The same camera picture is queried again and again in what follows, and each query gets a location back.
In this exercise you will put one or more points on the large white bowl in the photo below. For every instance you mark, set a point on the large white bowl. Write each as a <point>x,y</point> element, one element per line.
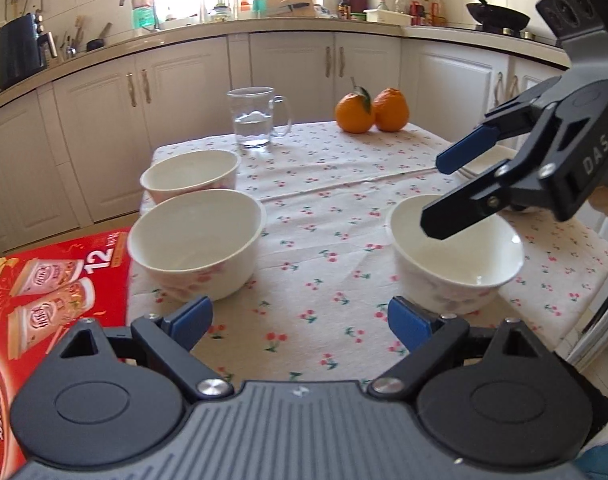
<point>459,275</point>

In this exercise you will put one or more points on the white tray on counter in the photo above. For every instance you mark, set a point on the white tray on counter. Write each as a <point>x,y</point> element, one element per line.
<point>388,17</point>

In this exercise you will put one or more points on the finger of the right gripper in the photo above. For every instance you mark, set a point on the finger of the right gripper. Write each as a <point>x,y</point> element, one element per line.
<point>513,118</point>
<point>507,184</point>

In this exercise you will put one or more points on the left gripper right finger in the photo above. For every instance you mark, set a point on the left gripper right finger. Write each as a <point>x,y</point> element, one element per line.
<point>494,397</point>

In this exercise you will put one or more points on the small floral white bowl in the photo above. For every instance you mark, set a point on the small floral white bowl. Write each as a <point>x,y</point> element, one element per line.
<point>191,172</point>

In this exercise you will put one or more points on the white plate with fruit print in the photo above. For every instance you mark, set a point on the white plate with fruit print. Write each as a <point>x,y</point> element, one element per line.
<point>487,160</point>

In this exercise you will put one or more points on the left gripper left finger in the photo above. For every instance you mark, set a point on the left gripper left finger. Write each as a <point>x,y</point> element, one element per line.
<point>107,396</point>

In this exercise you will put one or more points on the white kitchen cabinets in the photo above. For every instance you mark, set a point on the white kitchen cabinets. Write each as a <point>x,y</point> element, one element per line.
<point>73,143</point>

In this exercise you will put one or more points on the orange with green leaf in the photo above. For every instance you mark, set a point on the orange with green leaf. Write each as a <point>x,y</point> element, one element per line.
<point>354,113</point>

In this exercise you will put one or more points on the black wok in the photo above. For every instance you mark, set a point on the black wok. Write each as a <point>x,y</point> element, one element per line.
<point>500,17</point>

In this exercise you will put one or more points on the glass water pitcher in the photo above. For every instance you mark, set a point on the glass water pitcher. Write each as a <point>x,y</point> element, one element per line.
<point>252,110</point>

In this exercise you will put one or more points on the red drink carton box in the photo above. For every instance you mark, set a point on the red drink carton box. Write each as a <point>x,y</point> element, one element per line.
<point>43,292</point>

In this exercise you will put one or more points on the cherry print tablecloth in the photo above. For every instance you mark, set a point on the cherry print tablecloth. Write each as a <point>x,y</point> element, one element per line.
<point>316,306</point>

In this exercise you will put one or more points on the orange without leaf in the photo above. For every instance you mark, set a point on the orange without leaf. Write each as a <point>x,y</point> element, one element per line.
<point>391,110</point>

